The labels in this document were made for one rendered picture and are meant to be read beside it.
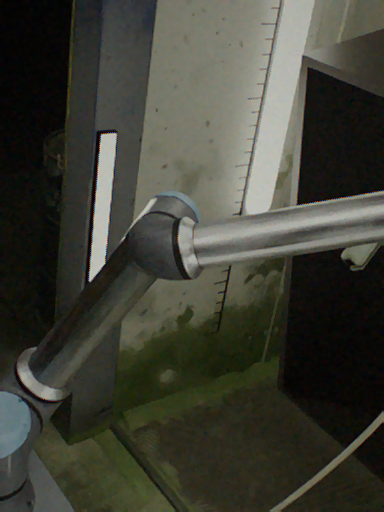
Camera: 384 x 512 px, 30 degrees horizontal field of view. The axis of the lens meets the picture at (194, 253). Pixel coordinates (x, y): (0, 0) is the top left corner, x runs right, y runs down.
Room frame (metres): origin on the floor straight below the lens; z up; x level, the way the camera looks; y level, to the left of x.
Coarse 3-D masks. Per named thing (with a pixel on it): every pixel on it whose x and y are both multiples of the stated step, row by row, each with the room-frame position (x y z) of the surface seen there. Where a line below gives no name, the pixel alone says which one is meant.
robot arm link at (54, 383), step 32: (128, 256) 1.27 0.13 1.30; (96, 288) 1.28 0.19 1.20; (128, 288) 1.26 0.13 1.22; (64, 320) 1.30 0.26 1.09; (96, 320) 1.27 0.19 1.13; (32, 352) 1.35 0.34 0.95; (64, 352) 1.27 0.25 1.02; (0, 384) 1.30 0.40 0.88; (32, 384) 1.27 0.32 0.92; (64, 384) 1.30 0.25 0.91
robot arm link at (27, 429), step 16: (0, 400) 1.21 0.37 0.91; (16, 400) 1.22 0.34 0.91; (0, 416) 1.17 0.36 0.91; (16, 416) 1.17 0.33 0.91; (32, 416) 1.23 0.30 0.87; (0, 432) 1.12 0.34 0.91; (16, 432) 1.13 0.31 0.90; (32, 432) 1.20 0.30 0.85; (0, 448) 1.10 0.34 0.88; (16, 448) 1.12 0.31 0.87; (0, 464) 1.10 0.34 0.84; (16, 464) 1.13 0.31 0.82; (0, 480) 1.10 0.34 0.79; (16, 480) 1.13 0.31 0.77
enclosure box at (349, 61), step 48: (336, 48) 1.86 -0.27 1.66; (336, 96) 1.94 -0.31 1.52; (336, 144) 1.97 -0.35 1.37; (336, 192) 2.01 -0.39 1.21; (288, 288) 1.92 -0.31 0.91; (336, 288) 2.11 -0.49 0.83; (288, 336) 1.98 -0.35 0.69; (336, 336) 2.16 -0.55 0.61; (288, 384) 2.01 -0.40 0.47; (336, 384) 2.03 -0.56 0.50; (336, 432) 1.81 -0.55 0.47
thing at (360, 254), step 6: (354, 246) 1.38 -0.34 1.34; (360, 246) 1.38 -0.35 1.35; (366, 246) 1.39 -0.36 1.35; (372, 246) 1.39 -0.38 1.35; (378, 246) 1.40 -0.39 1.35; (348, 252) 1.38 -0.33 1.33; (354, 252) 1.37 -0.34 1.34; (360, 252) 1.37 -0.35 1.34; (366, 252) 1.38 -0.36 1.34; (372, 252) 1.39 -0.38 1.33; (342, 258) 1.39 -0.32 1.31; (348, 258) 1.37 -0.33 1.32; (354, 258) 1.36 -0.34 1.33; (360, 258) 1.37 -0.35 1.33; (366, 258) 1.37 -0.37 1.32; (348, 264) 1.38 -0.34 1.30; (354, 264) 1.37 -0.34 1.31; (360, 264) 1.36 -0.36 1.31; (354, 270) 1.38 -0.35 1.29
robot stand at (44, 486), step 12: (36, 456) 1.33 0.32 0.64; (36, 468) 1.29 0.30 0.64; (36, 480) 1.25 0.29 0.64; (48, 480) 1.26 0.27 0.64; (36, 492) 1.22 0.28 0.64; (48, 492) 1.22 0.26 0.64; (60, 492) 1.23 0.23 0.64; (36, 504) 1.18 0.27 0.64; (48, 504) 1.19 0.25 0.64; (60, 504) 1.19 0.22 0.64
